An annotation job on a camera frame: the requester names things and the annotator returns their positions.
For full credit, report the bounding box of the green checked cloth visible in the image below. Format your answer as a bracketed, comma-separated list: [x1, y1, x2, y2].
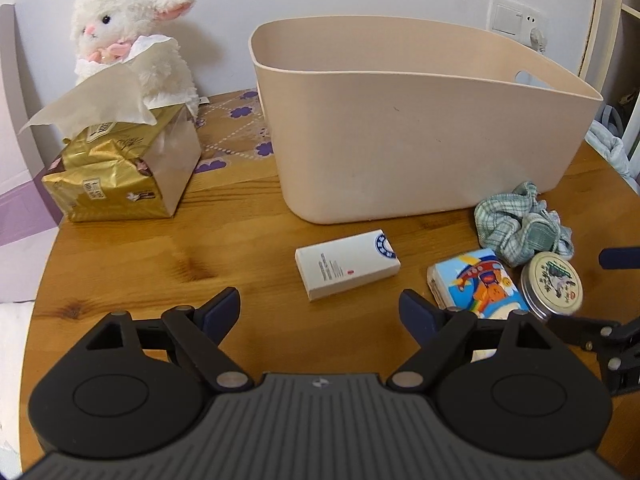
[474, 181, 574, 267]

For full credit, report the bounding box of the purple and white box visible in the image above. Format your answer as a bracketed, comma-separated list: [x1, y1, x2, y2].
[0, 3, 65, 304]

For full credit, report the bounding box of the purple flower patterned mat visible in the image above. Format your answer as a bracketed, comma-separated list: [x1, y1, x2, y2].
[192, 88, 276, 175]

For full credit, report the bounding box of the gold tissue pack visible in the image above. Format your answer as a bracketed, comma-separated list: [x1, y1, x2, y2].
[16, 35, 202, 224]

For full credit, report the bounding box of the round metal tin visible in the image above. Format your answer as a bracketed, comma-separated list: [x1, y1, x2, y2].
[520, 252, 584, 320]

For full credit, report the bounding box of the white cardboard box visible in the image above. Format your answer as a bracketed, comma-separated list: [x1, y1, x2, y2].
[294, 229, 402, 303]

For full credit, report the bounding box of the white wall socket plate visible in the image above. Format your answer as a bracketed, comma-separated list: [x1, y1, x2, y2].
[487, 0, 550, 43]

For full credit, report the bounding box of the beige plastic storage basket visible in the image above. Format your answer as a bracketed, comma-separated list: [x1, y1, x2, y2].
[248, 16, 604, 225]

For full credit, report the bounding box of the white power plug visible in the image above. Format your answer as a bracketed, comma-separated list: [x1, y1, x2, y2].
[525, 26, 549, 54]

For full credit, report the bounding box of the white wooden furniture frame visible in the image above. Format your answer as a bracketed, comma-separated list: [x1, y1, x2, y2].
[580, 0, 640, 181]

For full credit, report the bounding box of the white plush lamb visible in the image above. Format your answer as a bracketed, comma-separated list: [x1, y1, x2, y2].
[69, 0, 200, 117]

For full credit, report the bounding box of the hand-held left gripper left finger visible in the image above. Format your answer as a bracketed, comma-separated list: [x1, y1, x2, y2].
[87, 287, 254, 392]

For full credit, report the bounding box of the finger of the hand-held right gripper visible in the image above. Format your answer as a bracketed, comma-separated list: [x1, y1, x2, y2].
[598, 246, 640, 271]
[546, 314, 640, 397]

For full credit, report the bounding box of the colourful cartoon tissue packet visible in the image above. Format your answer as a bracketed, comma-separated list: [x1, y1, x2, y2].
[427, 248, 531, 320]

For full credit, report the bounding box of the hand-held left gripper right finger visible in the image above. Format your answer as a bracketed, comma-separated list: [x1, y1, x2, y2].
[389, 288, 555, 391]

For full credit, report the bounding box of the light blue knitted cloth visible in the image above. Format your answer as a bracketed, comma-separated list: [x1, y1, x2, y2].
[586, 104, 640, 177]

